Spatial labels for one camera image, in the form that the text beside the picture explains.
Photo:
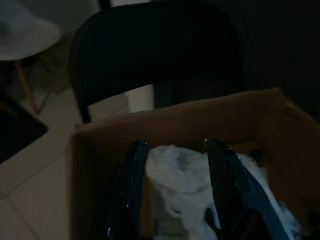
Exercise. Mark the white chair with wooden legs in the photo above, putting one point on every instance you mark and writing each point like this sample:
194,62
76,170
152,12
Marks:
22,35

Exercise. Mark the flat black mat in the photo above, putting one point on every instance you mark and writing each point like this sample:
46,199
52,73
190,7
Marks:
17,130

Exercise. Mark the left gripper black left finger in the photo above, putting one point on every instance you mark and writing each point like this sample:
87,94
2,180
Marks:
130,190

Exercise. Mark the black folding chair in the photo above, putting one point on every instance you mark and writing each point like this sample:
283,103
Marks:
155,45

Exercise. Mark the brown cardboard box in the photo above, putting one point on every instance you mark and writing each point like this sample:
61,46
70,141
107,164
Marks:
175,125

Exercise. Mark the white printed plastic bag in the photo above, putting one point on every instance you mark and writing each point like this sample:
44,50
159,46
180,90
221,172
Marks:
175,175

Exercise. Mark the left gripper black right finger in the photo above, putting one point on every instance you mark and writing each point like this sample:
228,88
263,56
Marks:
237,195

